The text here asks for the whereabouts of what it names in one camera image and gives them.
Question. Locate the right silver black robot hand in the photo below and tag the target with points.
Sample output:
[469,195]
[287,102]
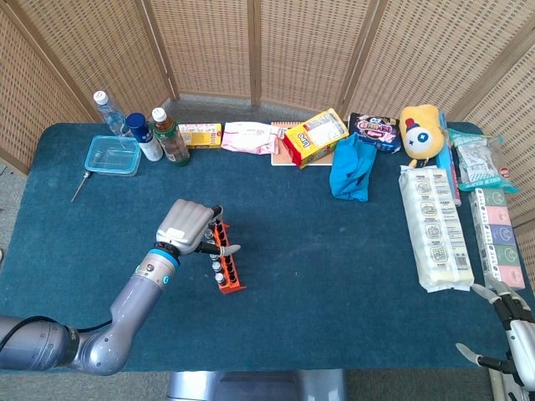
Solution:
[522,338]

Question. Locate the white bottle blue cap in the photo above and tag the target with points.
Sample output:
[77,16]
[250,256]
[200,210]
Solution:
[146,142]

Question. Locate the thin metal awl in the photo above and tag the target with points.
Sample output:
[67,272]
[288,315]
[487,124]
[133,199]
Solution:
[85,177]

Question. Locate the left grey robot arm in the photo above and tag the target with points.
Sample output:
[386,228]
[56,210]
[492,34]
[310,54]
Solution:
[134,301]

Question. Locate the clear water bottle white cap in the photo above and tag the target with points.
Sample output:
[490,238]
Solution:
[110,115]

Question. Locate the crumpled blue cloth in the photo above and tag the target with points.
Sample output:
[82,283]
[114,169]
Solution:
[351,171]

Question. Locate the green label tea bottle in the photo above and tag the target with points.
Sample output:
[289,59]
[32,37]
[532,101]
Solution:
[171,142]

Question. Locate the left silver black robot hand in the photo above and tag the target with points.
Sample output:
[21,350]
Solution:
[184,223]

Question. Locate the blue toothpaste box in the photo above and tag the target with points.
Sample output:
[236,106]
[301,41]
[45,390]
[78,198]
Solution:
[446,163]

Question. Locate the grey robot torso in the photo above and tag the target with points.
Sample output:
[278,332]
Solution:
[255,386]

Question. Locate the pink white wipes pack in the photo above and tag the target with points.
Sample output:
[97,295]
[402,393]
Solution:
[251,138]

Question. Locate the long white tissue pack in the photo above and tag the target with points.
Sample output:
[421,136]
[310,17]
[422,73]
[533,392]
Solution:
[434,229]

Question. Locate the pastel tissue multipack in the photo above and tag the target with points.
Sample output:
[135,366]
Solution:
[497,238]

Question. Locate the clear container blue rim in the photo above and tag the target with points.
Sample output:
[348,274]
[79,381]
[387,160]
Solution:
[112,155]

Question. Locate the yellow red snack bag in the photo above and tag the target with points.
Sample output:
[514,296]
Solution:
[313,138]

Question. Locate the small yellow carton box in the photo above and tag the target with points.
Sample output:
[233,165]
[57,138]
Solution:
[200,135]

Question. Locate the green white packet bag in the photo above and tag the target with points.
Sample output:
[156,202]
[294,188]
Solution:
[480,163]

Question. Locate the orange tool rack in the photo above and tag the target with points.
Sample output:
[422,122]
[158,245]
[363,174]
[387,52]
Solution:
[232,288]

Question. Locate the yellow plush toy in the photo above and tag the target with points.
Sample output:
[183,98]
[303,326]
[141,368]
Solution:
[422,133]

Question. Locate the wicker folding screen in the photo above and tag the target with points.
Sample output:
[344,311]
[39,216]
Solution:
[209,42]

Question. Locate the blue carpet table cover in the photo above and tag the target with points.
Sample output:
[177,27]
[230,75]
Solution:
[313,250]

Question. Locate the purple snack packet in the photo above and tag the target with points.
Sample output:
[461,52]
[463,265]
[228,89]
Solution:
[376,129]

